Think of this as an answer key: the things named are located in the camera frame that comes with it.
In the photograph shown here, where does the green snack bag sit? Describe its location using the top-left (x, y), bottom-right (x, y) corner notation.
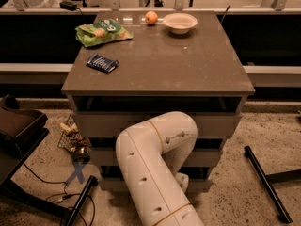
top-left (75, 18), bottom-right (133, 48)

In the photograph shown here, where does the white bowl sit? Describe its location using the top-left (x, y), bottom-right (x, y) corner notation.
top-left (163, 13), bottom-right (198, 35)

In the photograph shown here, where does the black stand leg right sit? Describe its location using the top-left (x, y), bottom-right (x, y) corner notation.
top-left (244, 146), bottom-right (301, 224)

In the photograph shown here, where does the blue snack packet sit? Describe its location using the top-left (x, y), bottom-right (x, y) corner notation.
top-left (87, 54), bottom-right (119, 74)

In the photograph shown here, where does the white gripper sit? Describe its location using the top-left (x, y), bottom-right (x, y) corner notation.
top-left (175, 172), bottom-right (189, 192)

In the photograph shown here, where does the black stand left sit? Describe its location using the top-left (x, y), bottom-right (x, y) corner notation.
top-left (0, 95), bottom-right (97, 226)

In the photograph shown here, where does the blue tape cross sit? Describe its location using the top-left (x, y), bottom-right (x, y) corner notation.
top-left (66, 159), bottom-right (88, 185)

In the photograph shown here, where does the grey drawer cabinet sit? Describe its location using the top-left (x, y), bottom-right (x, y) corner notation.
top-left (62, 11), bottom-right (255, 180)

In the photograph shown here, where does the orange fruit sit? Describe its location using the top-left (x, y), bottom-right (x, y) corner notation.
top-left (145, 11), bottom-right (158, 25)

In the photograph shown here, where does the grey drawer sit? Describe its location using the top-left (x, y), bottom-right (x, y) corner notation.
top-left (88, 148), bottom-right (222, 168)
top-left (72, 112), bottom-right (242, 138)
top-left (99, 178), bottom-right (213, 193)

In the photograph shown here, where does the wire basket with items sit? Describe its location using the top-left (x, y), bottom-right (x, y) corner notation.
top-left (57, 113), bottom-right (89, 161)

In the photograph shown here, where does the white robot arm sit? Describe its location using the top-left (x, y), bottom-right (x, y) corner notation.
top-left (116, 112), bottom-right (204, 226)

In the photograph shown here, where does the black power adapter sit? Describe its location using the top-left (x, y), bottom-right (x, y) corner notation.
top-left (59, 1), bottom-right (77, 11)

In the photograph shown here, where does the black floor cable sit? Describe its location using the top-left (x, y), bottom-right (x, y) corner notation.
top-left (22, 162), bottom-right (96, 226)

